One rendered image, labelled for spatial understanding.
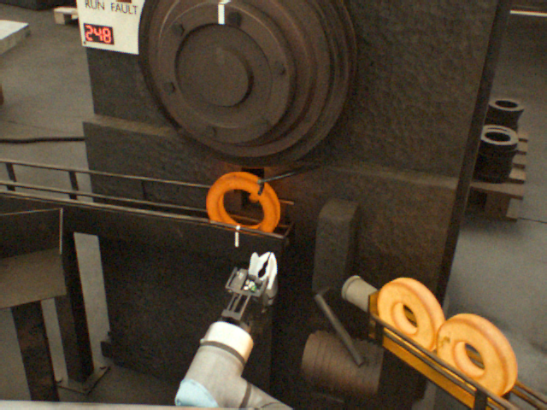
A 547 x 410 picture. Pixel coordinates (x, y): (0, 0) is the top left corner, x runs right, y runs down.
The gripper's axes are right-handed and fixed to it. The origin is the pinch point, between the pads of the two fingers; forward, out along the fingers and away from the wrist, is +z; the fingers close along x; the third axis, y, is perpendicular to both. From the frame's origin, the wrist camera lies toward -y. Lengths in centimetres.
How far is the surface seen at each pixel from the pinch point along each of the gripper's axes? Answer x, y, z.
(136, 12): 45, 30, 38
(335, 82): -6.9, 29.7, 25.2
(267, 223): 6.4, -7.0, 15.3
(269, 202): 6.3, -1.5, 17.0
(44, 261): 58, -14, -7
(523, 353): -68, -95, 56
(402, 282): -28.0, 3.0, 0.7
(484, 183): -46, -111, 153
